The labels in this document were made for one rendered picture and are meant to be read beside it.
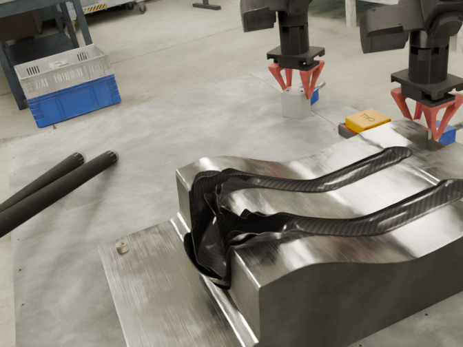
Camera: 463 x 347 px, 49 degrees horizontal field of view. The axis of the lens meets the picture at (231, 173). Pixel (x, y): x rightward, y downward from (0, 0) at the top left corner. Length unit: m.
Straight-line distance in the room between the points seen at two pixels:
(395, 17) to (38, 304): 0.63
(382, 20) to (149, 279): 0.48
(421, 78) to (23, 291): 0.66
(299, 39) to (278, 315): 0.63
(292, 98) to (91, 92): 2.71
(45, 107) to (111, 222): 2.81
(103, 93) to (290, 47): 2.75
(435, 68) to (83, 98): 3.04
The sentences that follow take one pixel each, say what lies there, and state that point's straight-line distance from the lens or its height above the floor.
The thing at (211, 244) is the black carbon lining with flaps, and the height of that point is 0.87.
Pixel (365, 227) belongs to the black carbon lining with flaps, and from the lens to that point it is 0.61.
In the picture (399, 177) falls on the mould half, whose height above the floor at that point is 0.89.
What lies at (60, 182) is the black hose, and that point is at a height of 0.87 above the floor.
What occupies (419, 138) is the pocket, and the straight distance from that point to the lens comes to 0.79.
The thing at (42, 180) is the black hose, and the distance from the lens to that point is 0.94.
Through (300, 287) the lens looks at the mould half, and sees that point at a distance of 0.49.
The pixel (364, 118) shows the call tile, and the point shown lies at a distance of 0.96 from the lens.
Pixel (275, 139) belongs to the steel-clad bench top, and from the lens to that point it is 0.99.
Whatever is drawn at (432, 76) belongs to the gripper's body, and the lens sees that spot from 0.83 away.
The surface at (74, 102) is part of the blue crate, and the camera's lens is 3.64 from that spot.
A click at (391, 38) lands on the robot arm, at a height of 1.01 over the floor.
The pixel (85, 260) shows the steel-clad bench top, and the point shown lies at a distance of 0.79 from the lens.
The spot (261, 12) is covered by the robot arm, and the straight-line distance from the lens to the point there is 0.98.
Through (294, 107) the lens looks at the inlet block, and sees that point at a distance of 1.05.
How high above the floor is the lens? 1.25
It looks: 30 degrees down
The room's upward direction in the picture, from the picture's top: 10 degrees counter-clockwise
